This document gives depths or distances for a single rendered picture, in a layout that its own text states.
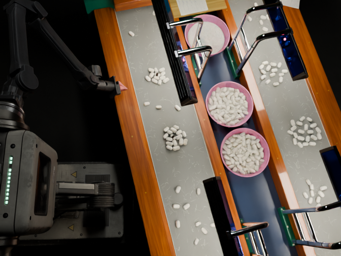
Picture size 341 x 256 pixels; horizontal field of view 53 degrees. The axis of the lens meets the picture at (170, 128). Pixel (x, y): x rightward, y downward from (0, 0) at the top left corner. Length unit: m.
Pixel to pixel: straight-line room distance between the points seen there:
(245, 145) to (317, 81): 0.57
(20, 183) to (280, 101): 1.45
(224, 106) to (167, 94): 0.32
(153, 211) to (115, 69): 0.80
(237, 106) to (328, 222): 0.77
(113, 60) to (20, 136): 0.94
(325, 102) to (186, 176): 0.90
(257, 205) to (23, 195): 1.24
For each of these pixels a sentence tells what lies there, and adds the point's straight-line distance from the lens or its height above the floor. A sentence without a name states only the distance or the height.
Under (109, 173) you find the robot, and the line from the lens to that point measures 2.07.
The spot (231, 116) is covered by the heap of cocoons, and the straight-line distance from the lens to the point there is 1.93.
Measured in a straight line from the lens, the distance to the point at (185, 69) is 1.59.
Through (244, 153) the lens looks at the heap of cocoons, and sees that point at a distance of 1.90.
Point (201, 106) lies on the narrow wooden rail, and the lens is 1.88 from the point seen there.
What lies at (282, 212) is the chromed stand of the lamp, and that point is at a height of 0.72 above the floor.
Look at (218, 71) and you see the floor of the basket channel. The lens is 2.08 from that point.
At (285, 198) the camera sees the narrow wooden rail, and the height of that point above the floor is 0.76.
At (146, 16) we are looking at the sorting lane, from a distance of 2.13.
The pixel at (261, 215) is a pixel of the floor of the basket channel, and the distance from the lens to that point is 1.94.
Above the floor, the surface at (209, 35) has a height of 0.74.
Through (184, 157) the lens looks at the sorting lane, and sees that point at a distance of 1.82.
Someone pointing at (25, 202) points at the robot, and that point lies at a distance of 1.13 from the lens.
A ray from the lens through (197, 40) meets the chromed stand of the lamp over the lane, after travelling 1.81.
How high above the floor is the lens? 2.52
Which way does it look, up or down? 74 degrees down
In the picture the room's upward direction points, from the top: 15 degrees clockwise
